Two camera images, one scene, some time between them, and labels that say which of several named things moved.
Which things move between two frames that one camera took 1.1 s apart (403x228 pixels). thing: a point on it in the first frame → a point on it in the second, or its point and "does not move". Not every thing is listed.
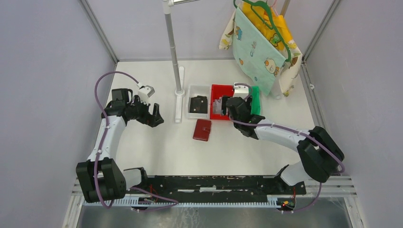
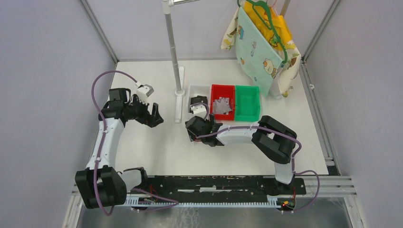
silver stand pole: (167, 7) does not move
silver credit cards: (217, 106) does not move
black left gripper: (153, 120) does not move
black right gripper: (247, 103) → (211, 122)
